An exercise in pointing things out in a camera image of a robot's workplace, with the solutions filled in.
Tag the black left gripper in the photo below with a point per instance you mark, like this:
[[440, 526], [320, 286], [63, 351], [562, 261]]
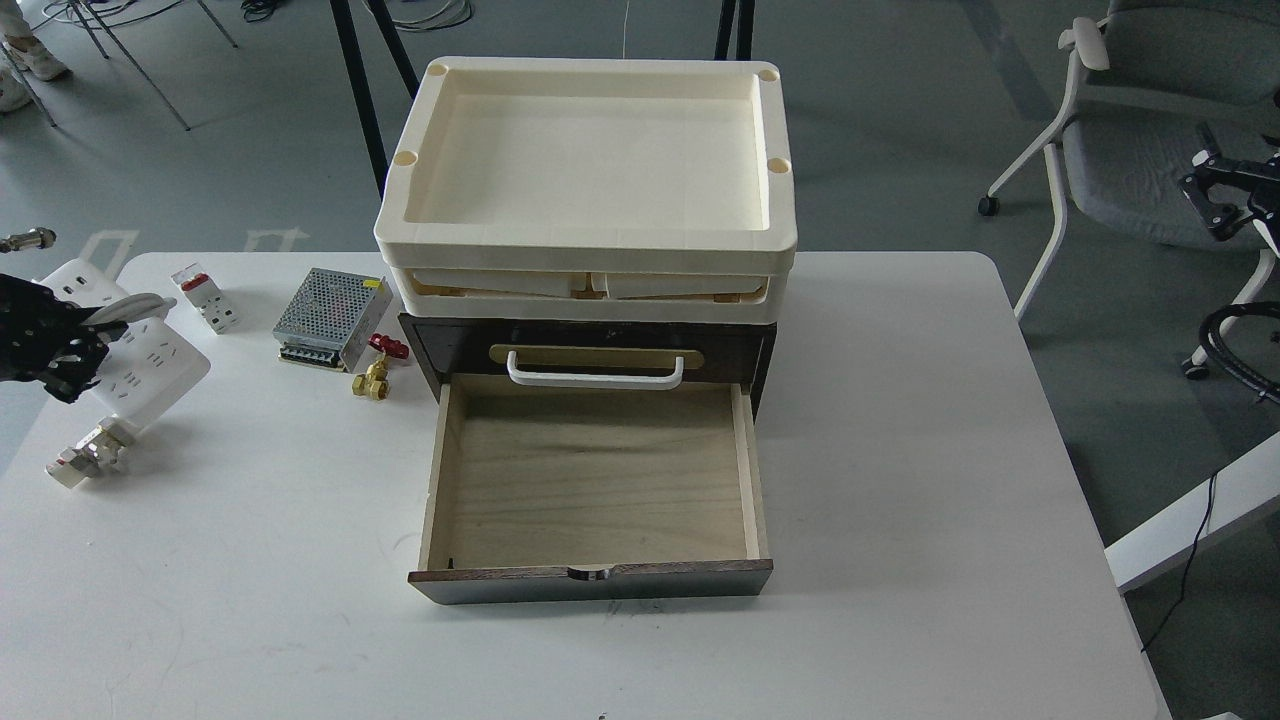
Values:
[[46, 340]]

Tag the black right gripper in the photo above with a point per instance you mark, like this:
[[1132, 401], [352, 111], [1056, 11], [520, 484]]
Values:
[[1225, 195]]

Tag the white power strip with cable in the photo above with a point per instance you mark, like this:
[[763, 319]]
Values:
[[149, 368]]

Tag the dark wooden cabinet body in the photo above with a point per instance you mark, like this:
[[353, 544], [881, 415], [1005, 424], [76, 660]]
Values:
[[712, 352]]

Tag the white terminal block part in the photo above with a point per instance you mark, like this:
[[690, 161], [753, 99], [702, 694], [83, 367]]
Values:
[[98, 451]]

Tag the grey office chair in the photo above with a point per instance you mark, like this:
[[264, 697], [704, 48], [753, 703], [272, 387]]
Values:
[[1129, 167]]

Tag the white red circuit breaker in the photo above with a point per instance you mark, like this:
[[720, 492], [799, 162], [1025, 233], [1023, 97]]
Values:
[[205, 295]]

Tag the metal mesh power supply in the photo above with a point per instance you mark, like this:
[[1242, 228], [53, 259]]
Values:
[[330, 319]]

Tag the white desk edge right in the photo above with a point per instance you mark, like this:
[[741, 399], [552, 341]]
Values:
[[1246, 490]]

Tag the cream lower stacked tray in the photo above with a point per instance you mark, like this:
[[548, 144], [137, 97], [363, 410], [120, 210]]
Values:
[[592, 297]]

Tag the cream plastic tray top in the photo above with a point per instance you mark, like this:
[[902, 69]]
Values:
[[593, 165]]

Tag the open wooden drawer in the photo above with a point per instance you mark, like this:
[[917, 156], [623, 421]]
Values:
[[556, 494]]

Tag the brass valve red handle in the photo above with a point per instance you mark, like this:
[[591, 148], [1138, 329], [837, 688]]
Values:
[[373, 383]]

